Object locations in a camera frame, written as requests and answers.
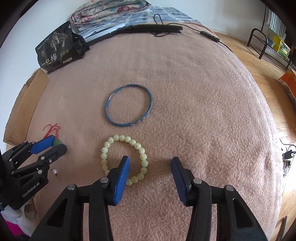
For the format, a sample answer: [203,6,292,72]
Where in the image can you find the green jade pendant red cord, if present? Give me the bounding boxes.
[43,123,64,147]

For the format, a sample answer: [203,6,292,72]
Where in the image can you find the pale yellow bead bracelet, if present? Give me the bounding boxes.
[101,134,150,186]

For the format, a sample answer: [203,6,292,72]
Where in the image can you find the small white pearl earring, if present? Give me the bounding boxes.
[52,169,58,176]

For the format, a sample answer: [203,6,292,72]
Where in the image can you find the open cardboard box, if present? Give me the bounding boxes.
[3,68,49,145]

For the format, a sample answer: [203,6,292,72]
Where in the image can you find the white fluffy glove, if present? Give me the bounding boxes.
[1,200,39,237]

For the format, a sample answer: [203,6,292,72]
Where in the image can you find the power strip with chargers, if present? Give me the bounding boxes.
[280,140,296,177]

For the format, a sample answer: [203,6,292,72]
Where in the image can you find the dark blue bangle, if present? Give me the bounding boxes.
[103,83,154,128]

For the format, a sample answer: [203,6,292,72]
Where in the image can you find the black snack bag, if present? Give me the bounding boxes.
[35,21,90,73]

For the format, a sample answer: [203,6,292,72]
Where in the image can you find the pink brown blanket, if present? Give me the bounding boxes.
[27,25,282,240]

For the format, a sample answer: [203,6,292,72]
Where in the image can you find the orange cloth covered table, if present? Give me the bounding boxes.
[279,69,296,102]

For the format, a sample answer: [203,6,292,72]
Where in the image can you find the folded floral quilt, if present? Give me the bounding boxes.
[70,0,151,27]

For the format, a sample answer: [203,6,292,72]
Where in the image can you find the black folded tripod stand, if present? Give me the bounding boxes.
[114,24,183,34]

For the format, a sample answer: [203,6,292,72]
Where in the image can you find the black clothes rack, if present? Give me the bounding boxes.
[247,7,295,70]

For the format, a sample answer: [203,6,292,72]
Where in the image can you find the yellow green box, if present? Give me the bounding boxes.
[273,35,290,59]

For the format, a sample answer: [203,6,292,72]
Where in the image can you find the blue checkered bed sheet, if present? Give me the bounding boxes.
[122,6,193,24]

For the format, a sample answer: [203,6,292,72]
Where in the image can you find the striped hanging cloth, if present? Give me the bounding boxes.
[267,9,286,38]

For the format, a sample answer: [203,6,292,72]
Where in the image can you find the white ring light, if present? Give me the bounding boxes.
[75,23,126,43]

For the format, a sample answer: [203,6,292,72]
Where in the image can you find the black cable with remote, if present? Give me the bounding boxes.
[152,13,234,53]

